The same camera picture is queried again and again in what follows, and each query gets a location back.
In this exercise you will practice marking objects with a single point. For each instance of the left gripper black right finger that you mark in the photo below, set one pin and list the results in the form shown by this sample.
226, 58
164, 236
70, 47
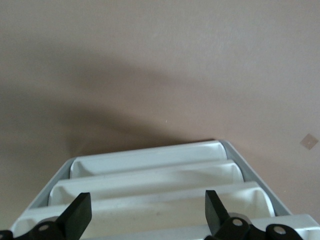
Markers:
216, 215

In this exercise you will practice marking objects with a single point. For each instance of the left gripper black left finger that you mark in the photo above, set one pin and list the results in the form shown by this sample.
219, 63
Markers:
77, 215

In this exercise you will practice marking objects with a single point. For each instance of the white drawer with tall walls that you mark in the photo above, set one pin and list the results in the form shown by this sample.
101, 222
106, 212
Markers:
150, 210

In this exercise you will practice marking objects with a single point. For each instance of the white drawer cabinet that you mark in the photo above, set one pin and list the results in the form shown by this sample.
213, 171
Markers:
250, 175

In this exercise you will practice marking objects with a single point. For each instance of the white middle-tier drawer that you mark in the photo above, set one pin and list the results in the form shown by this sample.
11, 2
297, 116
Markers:
150, 178

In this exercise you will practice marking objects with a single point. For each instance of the white lowest-tier drawer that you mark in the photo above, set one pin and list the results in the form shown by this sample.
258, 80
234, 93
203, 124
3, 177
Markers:
150, 157

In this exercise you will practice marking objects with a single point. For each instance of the brown square tape patch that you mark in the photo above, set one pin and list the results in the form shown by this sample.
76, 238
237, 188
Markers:
309, 141

